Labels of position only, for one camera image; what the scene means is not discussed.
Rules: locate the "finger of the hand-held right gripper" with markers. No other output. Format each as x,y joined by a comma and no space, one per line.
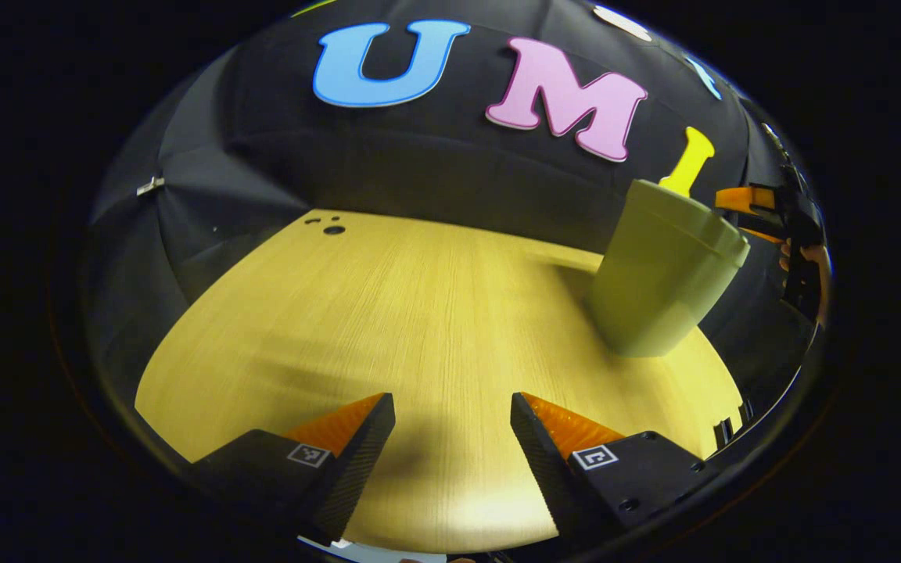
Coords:
744,200
763,233

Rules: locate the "silver metal clip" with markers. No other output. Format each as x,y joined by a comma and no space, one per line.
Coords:
150,185

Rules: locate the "black backdrop cloth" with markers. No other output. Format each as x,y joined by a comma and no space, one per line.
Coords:
435,164

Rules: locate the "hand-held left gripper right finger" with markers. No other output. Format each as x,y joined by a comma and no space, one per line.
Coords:
548,469

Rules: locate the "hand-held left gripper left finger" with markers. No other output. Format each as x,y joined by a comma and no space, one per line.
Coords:
357,469

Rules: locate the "pale green desktop garbage bin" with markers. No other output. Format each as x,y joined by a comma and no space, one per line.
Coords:
654,274

